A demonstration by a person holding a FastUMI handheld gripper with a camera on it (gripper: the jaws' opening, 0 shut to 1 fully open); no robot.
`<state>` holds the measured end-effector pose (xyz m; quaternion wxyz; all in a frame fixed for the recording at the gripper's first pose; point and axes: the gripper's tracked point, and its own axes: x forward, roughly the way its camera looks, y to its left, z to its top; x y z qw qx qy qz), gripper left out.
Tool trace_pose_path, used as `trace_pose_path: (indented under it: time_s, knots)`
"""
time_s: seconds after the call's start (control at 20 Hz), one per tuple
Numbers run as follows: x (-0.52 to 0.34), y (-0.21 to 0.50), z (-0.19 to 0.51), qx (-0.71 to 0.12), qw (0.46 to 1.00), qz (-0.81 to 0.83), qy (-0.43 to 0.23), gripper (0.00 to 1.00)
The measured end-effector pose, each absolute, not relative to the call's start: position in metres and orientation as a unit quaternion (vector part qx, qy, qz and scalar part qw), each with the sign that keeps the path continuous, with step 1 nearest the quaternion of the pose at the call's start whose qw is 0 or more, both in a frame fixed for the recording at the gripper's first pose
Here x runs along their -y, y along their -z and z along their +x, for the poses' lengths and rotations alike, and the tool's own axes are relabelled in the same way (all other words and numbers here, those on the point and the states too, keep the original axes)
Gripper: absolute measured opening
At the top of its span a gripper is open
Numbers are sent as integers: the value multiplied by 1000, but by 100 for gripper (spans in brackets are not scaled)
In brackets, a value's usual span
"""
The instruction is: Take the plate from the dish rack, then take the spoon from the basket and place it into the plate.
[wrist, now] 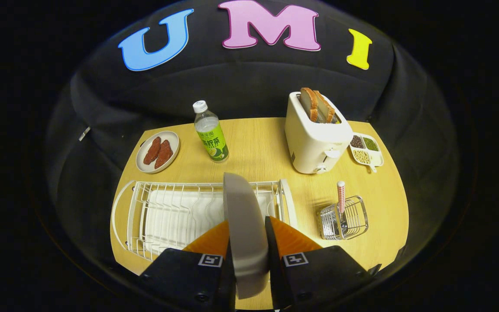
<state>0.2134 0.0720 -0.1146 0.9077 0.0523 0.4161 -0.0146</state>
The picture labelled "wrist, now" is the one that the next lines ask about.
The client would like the grey-white plate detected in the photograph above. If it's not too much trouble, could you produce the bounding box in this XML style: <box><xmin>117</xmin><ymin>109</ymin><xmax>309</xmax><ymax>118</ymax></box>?
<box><xmin>223</xmin><ymin>172</ymin><xmax>270</xmax><ymax>299</ymax></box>

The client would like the white drip tray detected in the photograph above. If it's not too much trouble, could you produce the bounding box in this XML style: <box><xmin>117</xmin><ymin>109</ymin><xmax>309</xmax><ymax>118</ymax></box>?
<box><xmin>143</xmin><ymin>187</ymin><xmax>276</xmax><ymax>256</ymax></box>

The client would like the white toaster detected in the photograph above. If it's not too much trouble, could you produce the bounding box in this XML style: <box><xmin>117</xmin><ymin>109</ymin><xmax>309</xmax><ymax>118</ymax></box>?
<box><xmin>285</xmin><ymin>91</ymin><xmax>354</xmax><ymax>175</ymax></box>

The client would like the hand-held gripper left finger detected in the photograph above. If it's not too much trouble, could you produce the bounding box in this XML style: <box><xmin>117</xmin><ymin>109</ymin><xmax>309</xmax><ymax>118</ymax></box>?
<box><xmin>139</xmin><ymin>220</ymin><xmax>237</xmax><ymax>312</ymax></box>

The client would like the silver wire basket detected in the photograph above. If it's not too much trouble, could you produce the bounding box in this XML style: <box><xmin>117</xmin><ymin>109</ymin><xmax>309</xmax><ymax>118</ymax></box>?
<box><xmin>317</xmin><ymin>196</ymin><xmax>369</xmax><ymax>241</ymax></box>

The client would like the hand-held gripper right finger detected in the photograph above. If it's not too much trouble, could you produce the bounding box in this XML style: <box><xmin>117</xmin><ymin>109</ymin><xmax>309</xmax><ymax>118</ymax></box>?
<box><xmin>264</xmin><ymin>216</ymin><xmax>382</xmax><ymax>310</ymax></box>

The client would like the green label drink bottle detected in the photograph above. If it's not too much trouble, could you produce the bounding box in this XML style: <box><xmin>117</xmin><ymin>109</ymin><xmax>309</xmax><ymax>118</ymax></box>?
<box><xmin>193</xmin><ymin>100</ymin><xmax>229</xmax><ymax>163</ymax></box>

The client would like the red checkered handle spoon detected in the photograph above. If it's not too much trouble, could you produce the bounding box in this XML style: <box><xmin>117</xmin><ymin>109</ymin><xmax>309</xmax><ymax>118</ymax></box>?
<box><xmin>337</xmin><ymin>181</ymin><xmax>346</xmax><ymax>234</ymax></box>

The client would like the red sausage piece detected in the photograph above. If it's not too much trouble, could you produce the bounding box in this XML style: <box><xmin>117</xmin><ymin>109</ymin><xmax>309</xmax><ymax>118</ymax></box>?
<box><xmin>155</xmin><ymin>140</ymin><xmax>173</xmax><ymax>169</ymax></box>
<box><xmin>143</xmin><ymin>136</ymin><xmax>162</xmax><ymax>165</ymax></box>

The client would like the white wire dish rack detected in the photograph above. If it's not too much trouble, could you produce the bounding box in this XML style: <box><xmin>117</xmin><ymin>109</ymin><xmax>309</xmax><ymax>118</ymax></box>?
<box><xmin>110</xmin><ymin>179</ymin><xmax>298</xmax><ymax>263</ymax></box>

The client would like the white divided dish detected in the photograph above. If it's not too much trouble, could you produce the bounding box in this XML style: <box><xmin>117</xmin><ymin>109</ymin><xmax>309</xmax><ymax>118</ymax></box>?
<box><xmin>348</xmin><ymin>132</ymin><xmax>384</xmax><ymax>173</ymax></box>

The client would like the small beige plate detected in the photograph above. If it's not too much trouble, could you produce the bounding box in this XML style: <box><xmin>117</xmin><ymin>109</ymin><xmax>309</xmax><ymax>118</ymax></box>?
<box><xmin>136</xmin><ymin>131</ymin><xmax>180</xmax><ymax>174</ymax></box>

